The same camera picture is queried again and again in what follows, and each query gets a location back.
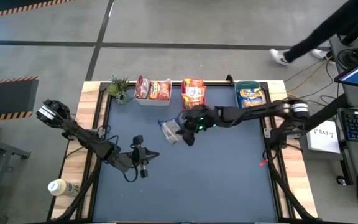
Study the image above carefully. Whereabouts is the black stand strut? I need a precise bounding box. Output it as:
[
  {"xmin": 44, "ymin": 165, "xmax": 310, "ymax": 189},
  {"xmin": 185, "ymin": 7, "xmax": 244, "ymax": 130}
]
[{"xmin": 296, "ymin": 93, "xmax": 349, "ymax": 131}]

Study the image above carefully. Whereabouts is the white paper label sheet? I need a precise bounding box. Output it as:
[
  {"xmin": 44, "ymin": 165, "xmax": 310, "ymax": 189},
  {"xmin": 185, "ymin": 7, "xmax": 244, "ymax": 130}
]
[{"xmin": 306, "ymin": 120, "xmax": 341, "ymax": 154}]

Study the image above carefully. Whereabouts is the small green succulent plant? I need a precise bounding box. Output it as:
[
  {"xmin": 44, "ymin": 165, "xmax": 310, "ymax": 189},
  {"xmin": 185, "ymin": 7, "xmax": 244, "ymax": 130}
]
[{"xmin": 106, "ymin": 74, "xmax": 133, "ymax": 105}]

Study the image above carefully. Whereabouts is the grey metal control box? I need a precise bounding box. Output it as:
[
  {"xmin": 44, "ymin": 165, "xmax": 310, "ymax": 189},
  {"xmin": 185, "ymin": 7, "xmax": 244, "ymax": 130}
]
[{"xmin": 292, "ymin": 114, "xmax": 344, "ymax": 161}]

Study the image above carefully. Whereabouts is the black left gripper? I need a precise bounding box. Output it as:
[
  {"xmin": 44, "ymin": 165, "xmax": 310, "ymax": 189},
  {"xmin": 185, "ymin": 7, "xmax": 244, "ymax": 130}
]
[{"xmin": 126, "ymin": 134, "xmax": 161, "ymax": 179}]

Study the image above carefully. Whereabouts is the black aluminium table frame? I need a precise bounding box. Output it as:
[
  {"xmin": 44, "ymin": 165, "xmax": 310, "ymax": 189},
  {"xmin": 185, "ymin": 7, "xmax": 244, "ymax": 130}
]
[{"xmin": 47, "ymin": 79, "xmax": 319, "ymax": 224}]

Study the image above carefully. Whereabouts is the teal plastic bin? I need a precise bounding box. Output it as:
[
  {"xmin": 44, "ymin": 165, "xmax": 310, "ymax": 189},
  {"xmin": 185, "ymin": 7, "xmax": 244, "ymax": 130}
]
[{"xmin": 234, "ymin": 80, "xmax": 267, "ymax": 110}]

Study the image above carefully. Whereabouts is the grey equipment cart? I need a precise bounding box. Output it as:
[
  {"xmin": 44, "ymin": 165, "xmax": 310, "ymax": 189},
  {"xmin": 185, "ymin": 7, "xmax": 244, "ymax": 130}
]
[{"xmin": 328, "ymin": 34, "xmax": 358, "ymax": 108}]

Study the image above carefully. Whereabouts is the person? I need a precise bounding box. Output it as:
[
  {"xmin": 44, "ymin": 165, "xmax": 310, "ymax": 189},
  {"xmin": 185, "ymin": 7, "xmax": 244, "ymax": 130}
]
[{"xmin": 268, "ymin": 0, "xmax": 358, "ymax": 67}]

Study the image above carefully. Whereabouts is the white plastic bin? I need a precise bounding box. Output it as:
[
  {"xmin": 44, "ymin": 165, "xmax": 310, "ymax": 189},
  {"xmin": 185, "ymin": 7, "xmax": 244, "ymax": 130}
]
[{"xmin": 134, "ymin": 77, "xmax": 172, "ymax": 106}]

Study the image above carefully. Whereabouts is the black hazard-striped floor mat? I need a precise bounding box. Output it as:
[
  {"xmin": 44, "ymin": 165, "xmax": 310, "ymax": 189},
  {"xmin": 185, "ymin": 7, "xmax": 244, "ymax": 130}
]
[
  {"xmin": 0, "ymin": 0, "xmax": 74, "ymax": 20},
  {"xmin": 0, "ymin": 76, "xmax": 40, "ymax": 122}
]

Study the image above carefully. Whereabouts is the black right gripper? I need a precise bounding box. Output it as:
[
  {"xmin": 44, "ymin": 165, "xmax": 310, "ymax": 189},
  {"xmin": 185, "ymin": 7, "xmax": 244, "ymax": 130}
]
[{"xmin": 175, "ymin": 105, "xmax": 222, "ymax": 147}]

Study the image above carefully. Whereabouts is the coiled black cable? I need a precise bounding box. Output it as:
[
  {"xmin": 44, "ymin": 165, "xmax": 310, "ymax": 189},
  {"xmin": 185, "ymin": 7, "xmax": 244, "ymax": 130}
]
[{"xmin": 337, "ymin": 48, "xmax": 358, "ymax": 68}]

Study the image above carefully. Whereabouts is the red plastic bin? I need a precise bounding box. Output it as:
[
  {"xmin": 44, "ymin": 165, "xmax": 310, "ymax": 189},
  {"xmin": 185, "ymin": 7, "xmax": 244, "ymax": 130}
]
[{"xmin": 181, "ymin": 79, "xmax": 208, "ymax": 113}]

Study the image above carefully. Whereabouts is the cream bottle with white cap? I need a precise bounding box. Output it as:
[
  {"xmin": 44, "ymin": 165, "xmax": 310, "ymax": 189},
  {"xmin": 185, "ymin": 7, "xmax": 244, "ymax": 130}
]
[{"xmin": 47, "ymin": 178, "xmax": 80, "ymax": 197}]

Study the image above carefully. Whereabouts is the yellow floor cable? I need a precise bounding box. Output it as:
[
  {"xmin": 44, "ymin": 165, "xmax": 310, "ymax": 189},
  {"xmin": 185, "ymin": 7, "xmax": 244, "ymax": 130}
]
[{"xmin": 286, "ymin": 58, "xmax": 334, "ymax": 100}]

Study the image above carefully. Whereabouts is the grey metal desk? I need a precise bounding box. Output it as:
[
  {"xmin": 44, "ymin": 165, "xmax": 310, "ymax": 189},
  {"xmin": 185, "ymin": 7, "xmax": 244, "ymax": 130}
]
[{"xmin": 0, "ymin": 133, "xmax": 32, "ymax": 224}]

